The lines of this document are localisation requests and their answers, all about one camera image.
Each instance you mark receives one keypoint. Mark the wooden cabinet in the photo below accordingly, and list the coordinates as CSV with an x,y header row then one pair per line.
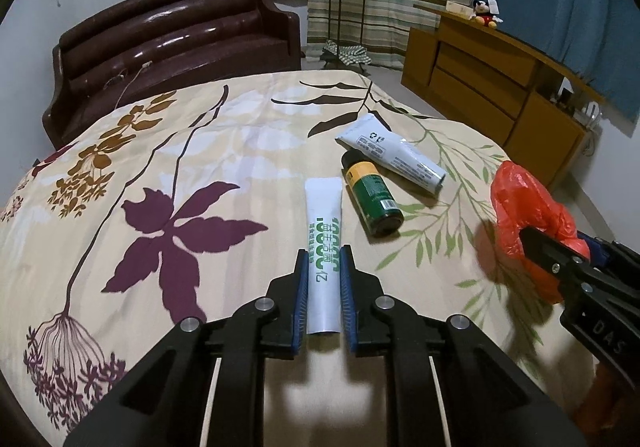
x,y
475,77

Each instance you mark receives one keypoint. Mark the green checkered cloth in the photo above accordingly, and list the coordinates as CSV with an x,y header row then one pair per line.
x,y
350,52

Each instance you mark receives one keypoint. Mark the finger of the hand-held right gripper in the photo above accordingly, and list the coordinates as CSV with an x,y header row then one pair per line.
x,y
597,251
545,252

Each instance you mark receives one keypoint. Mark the tissue box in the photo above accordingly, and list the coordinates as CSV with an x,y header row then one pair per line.
x,y
457,8

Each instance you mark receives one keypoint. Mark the mouse plush toy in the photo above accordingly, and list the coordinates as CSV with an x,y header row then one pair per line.
x,y
484,14

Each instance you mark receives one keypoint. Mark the brown leather headboard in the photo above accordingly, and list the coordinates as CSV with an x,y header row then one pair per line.
x,y
175,37

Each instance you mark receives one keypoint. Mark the white tube with green print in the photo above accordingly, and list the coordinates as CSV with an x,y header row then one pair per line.
x,y
324,227

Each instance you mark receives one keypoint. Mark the floral bed blanket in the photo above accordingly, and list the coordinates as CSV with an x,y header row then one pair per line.
x,y
200,137

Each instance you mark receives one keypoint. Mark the green can with yellow label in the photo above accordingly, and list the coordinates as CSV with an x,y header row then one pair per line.
x,y
372,192

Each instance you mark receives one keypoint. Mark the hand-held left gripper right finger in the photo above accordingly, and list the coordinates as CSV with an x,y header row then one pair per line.
x,y
347,307

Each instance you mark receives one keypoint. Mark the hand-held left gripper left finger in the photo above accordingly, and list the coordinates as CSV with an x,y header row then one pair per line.
x,y
300,307

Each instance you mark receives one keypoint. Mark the red plastic bag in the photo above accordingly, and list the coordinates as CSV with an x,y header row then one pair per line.
x,y
520,207

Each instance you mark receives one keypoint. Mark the white router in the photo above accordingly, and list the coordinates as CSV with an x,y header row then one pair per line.
x,y
592,114

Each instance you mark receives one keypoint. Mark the grey-white squeeze tube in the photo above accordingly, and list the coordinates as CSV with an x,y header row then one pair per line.
x,y
385,147

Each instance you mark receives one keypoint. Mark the blue curtain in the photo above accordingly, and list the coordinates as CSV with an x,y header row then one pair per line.
x,y
560,2

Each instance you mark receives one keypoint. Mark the black metal plant stand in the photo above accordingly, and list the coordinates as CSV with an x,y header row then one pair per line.
x,y
336,7

